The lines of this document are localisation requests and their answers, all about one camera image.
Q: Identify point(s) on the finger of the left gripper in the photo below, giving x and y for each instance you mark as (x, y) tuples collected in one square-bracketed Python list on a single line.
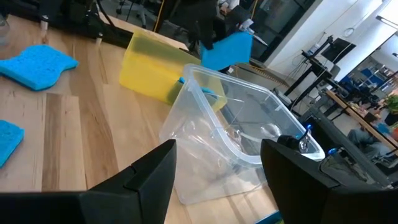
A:
[(221, 29), (206, 34)]

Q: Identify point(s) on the black monitor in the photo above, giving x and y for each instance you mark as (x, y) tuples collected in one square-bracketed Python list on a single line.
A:
[(339, 49)]

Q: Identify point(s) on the teal plastic bin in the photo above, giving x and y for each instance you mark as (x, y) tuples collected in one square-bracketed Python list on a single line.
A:
[(267, 219)]

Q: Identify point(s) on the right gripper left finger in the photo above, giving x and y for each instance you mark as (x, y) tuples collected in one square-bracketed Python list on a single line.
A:
[(146, 193)]

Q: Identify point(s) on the person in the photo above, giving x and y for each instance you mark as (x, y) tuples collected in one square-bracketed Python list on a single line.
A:
[(367, 140)]

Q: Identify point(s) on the green desk plant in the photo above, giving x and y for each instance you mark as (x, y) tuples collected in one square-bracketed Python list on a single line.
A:
[(392, 105)]

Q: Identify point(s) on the clear plastic bin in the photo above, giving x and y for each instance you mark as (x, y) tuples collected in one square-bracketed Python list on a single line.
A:
[(205, 174)]

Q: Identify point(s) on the light blue sponge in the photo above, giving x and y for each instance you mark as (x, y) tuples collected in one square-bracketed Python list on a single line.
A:
[(9, 140), (37, 67), (230, 51)]

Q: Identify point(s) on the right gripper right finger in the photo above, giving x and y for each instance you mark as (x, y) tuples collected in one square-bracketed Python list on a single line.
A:
[(295, 193)]

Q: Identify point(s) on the yellow plastic bin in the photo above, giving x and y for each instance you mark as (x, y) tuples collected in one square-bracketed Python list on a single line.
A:
[(146, 71)]

